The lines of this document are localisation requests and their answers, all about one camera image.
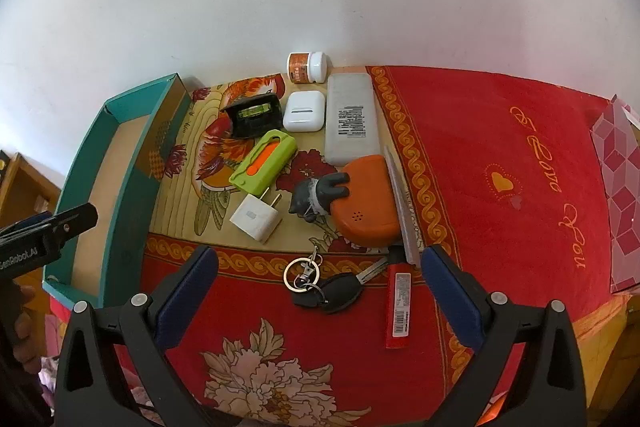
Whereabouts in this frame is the green and orange cutter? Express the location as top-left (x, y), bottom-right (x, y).
top-left (229, 129), bottom-right (299, 196)

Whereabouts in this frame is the white jar with orange label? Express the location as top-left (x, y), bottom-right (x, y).
top-left (286, 51), bottom-right (329, 84)

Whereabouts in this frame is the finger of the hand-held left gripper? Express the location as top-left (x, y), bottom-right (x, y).
top-left (0, 211), bottom-right (53, 238)
top-left (42, 203), bottom-right (99, 248)

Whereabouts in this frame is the white remote control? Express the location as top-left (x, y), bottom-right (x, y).
top-left (324, 73), bottom-right (382, 166)

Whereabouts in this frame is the orange plastic case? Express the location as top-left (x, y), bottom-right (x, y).
top-left (332, 154), bottom-right (405, 250)

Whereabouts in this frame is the black key with keyring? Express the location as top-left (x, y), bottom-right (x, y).
top-left (282, 246), bottom-right (390, 315)

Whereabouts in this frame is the pink patterned cloth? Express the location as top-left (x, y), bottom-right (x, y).
top-left (589, 94), bottom-right (640, 294)

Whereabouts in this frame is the wooden cabinet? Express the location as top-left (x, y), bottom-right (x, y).
top-left (0, 149), bottom-right (63, 228)

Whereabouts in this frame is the white charger plug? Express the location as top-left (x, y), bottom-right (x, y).
top-left (229, 187), bottom-right (282, 245)

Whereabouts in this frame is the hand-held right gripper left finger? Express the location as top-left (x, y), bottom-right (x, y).
top-left (54, 246), bottom-right (221, 427)

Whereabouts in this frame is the red lighter with label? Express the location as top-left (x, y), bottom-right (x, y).
top-left (384, 246), bottom-right (415, 349)

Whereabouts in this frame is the teal cardboard box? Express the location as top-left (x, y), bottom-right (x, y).
top-left (41, 73), bottom-right (193, 310)

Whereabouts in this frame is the black spirit level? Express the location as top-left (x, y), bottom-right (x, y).
top-left (220, 93), bottom-right (281, 138)

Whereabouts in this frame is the black cat figurine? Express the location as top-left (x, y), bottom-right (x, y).
top-left (289, 172), bottom-right (351, 224)

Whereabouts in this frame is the white earbuds case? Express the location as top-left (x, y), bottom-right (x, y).
top-left (282, 91), bottom-right (327, 134)

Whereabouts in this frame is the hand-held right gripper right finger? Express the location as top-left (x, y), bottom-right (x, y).
top-left (420, 244), bottom-right (588, 427)

